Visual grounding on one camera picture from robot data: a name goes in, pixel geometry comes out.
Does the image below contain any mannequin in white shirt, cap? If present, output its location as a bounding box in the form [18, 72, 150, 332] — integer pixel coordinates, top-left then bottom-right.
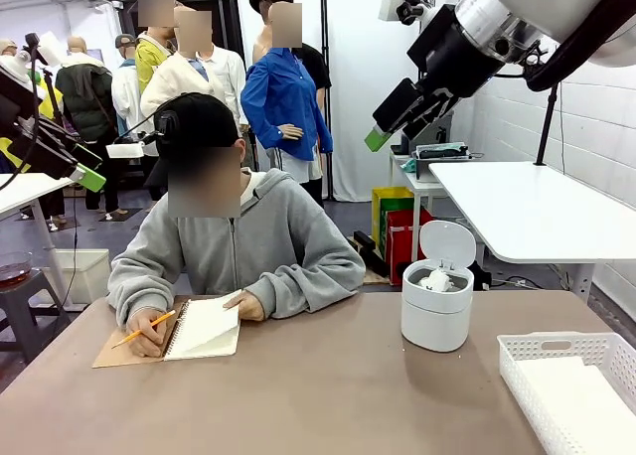
[110, 33, 173, 214]

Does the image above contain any black baseball cap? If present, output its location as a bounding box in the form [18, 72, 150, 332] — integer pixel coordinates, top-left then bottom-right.
[143, 91, 240, 189]

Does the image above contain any black floor stand base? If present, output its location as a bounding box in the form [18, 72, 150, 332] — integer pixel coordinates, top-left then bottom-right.
[353, 229, 390, 278]

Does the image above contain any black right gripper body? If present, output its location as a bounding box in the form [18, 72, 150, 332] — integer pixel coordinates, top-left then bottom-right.
[419, 25, 506, 99]

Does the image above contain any white perforated plastic basket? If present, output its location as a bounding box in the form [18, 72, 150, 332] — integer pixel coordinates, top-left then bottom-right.
[497, 331, 636, 455]

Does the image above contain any mannequin in blue shirt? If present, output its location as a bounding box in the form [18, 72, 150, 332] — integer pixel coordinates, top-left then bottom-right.
[240, 0, 335, 199]

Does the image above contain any white table with slanted leg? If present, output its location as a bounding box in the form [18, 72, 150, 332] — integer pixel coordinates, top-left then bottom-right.
[0, 171, 76, 308]

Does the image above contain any person's right forearm gray sleeve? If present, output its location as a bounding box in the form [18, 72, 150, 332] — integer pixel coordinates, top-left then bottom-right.
[105, 259, 169, 328]

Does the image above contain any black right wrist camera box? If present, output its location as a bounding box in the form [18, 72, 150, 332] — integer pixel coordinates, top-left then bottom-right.
[406, 3, 456, 72]

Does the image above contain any red glass bowl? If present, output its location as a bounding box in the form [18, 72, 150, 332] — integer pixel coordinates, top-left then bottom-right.
[0, 250, 34, 288]

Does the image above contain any white storage bin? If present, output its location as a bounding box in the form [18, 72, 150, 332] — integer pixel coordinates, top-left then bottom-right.
[41, 247, 111, 306]

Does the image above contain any gray stool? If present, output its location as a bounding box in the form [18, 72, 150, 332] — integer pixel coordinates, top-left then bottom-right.
[0, 269, 72, 365]

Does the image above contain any spiral notebook with brown cover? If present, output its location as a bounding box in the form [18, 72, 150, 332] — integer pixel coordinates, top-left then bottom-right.
[91, 289, 243, 370]

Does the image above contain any white right camera mount, knob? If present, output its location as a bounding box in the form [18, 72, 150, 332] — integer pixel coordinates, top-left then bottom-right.
[379, 0, 434, 27]

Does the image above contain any white lidded trash can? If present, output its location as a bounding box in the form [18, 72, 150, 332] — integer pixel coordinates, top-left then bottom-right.
[400, 220, 478, 354]

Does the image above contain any person in gray hoodie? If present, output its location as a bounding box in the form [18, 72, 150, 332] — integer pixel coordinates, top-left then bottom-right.
[105, 91, 367, 359]

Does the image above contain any thin black hanging cable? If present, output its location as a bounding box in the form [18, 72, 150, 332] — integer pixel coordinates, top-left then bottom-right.
[66, 191, 80, 303]

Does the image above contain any black backdrop pole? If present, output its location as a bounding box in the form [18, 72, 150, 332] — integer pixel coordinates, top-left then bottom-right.
[319, 0, 335, 201]

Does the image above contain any mannequin in yellow jacket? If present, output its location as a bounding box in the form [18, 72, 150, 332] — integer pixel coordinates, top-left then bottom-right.
[133, 0, 176, 96]

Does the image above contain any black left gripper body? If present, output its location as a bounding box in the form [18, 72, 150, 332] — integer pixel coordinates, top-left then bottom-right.
[0, 67, 47, 154]

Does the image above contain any person's left forearm gray sleeve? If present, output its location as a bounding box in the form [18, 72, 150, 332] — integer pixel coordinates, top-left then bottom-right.
[241, 262, 367, 322]

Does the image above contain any white black head camera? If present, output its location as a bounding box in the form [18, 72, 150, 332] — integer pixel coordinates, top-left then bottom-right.
[104, 108, 181, 160]

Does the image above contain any mannequin in black shirt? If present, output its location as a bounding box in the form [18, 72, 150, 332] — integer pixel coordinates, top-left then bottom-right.
[296, 42, 333, 123]

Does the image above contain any red shopping bag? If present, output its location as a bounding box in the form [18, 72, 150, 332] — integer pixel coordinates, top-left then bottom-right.
[386, 207, 435, 287]

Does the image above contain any white left camera mount, knob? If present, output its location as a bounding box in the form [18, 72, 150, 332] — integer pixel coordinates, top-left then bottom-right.
[24, 31, 67, 69]

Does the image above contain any flat white paper stack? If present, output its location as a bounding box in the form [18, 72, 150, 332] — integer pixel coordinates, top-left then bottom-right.
[511, 354, 636, 455]

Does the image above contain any small white table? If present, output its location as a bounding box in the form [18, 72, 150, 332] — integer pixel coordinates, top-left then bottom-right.
[389, 146, 448, 219]

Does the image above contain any large white side table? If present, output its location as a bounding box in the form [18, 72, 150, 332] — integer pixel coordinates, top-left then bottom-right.
[427, 160, 636, 305]

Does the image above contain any black right arm cable sleeve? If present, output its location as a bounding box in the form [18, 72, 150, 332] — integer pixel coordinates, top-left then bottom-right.
[525, 0, 636, 93]

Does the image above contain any person's right hand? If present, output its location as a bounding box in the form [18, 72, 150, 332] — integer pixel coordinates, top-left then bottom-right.
[124, 307, 171, 359]

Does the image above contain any yellow pencil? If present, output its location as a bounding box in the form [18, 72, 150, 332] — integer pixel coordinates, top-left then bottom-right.
[110, 309, 177, 351]

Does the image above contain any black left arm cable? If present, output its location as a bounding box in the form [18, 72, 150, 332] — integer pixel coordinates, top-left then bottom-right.
[0, 47, 44, 192]

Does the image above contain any mannequin in dark green vest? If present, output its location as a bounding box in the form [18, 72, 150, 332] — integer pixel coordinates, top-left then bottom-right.
[54, 35, 121, 214]

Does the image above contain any mannequin in cream jacket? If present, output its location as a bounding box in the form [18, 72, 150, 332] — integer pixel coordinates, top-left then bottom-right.
[139, 5, 249, 128]

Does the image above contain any person's left hand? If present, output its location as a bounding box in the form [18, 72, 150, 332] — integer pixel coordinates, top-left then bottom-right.
[223, 290, 267, 323]

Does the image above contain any white camera mount, knob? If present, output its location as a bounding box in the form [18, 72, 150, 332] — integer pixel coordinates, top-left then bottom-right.
[24, 31, 67, 69]
[379, 0, 434, 27]

